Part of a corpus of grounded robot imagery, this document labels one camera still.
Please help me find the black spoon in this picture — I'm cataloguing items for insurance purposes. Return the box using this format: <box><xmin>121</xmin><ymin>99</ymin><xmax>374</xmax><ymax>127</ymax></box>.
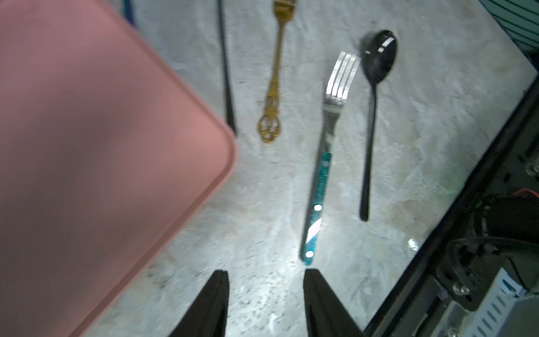
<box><xmin>359</xmin><ymin>29</ymin><xmax>398</xmax><ymax>222</ymax></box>
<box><xmin>217</xmin><ymin>0</ymin><xmax>237</xmax><ymax>135</ymax></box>

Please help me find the gold ornate fork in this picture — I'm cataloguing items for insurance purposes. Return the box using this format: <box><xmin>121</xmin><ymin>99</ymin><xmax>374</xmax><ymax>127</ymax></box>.
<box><xmin>258</xmin><ymin>0</ymin><xmax>296</xmax><ymax>143</ymax></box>

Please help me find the white perforated cable duct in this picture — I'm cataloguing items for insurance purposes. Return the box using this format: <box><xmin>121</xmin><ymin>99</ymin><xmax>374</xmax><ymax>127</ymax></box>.
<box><xmin>430</xmin><ymin>269</ymin><xmax>538</xmax><ymax>337</ymax></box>

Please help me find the rainbow iridescent spoon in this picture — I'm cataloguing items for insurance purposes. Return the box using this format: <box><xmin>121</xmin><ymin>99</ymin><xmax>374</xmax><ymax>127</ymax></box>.
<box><xmin>122</xmin><ymin>0</ymin><xmax>136</xmax><ymax>27</ymax></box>

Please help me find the silver fork teal handle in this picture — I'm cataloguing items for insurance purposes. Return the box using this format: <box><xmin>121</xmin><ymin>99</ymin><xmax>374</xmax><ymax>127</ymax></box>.
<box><xmin>300</xmin><ymin>51</ymin><xmax>361</xmax><ymax>266</ymax></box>

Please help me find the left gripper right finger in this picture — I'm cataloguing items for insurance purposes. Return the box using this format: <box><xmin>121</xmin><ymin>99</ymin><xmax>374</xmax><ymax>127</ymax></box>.
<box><xmin>303</xmin><ymin>268</ymin><xmax>364</xmax><ymax>337</ymax></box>

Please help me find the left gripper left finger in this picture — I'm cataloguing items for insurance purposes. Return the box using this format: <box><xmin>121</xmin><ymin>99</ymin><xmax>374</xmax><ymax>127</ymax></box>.
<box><xmin>169</xmin><ymin>270</ymin><xmax>230</xmax><ymax>337</ymax></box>

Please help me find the pink plastic tray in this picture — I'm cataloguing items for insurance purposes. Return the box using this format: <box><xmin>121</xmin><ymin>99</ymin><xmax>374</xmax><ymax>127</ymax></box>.
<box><xmin>1</xmin><ymin>1</ymin><xmax>238</xmax><ymax>336</ymax></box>

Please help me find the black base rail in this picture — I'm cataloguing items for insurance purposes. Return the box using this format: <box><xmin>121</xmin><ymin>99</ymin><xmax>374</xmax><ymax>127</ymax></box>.
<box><xmin>365</xmin><ymin>79</ymin><xmax>538</xmax><ymax>336</ymax></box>

